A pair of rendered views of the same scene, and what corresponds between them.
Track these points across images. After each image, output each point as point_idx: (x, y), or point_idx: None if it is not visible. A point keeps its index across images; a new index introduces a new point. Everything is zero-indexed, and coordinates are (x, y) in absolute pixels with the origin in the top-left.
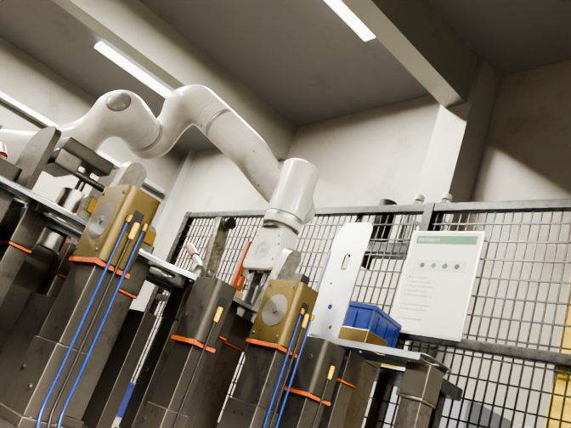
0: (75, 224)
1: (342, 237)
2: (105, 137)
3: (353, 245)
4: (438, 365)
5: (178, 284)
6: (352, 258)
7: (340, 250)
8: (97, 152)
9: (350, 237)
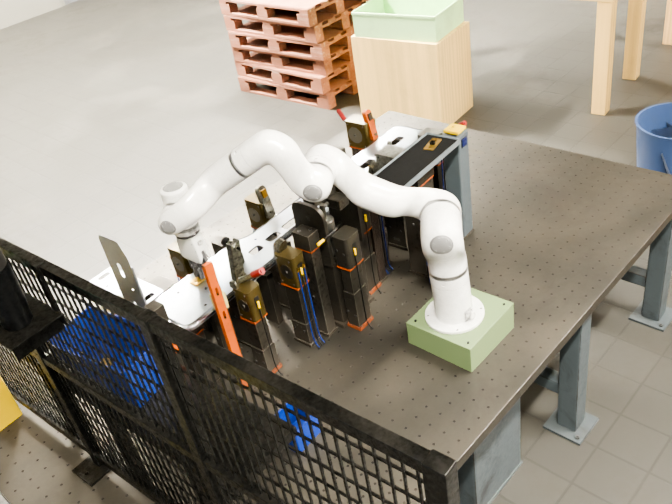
0: (290, 219)
1: (121, 254)
2: (333, 184)
3: (113, 256)
4: (97, 279)
5: (249, 265)
6: (116, 265)
7: (123, 264)
8: (349, 198)
9: (115, 251)
